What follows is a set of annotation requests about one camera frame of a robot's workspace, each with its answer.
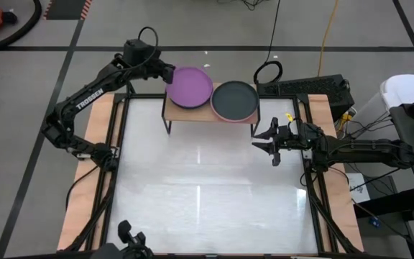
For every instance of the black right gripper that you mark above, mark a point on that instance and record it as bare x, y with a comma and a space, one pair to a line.
297, 136

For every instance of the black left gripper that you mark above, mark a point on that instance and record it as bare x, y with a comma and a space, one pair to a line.
156, 70

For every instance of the purple plate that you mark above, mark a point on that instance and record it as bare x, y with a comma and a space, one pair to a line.
189, 86

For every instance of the black plate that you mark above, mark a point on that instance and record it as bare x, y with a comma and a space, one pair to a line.
235, 100

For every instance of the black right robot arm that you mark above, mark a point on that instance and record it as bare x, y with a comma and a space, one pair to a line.
365, 149

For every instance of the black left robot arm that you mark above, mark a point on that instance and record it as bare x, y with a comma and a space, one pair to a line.
88, 97

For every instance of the wooden shelf black metal legs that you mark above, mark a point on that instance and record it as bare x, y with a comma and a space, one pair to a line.
192, 113

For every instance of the yellow plug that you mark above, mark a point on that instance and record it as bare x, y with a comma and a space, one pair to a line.
345, 118

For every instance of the white table cover sheet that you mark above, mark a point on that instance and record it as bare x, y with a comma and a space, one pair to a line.
210, 198

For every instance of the white labelled box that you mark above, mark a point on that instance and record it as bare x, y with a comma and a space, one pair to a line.
358, 188

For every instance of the black mat hazard striped edge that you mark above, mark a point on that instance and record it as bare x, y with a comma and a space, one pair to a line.
65, 9

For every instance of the dark grey side desk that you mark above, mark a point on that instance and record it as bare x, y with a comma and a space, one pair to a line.
412, 162

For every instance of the white round bin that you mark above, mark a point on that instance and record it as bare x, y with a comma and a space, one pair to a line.
404, 88

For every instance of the black articulated device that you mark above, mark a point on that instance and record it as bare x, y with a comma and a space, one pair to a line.
131, 239

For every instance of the black aluminium rig frame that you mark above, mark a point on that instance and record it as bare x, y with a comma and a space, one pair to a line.
301, 98

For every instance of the black cart frame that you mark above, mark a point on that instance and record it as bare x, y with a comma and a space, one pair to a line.
390, 205

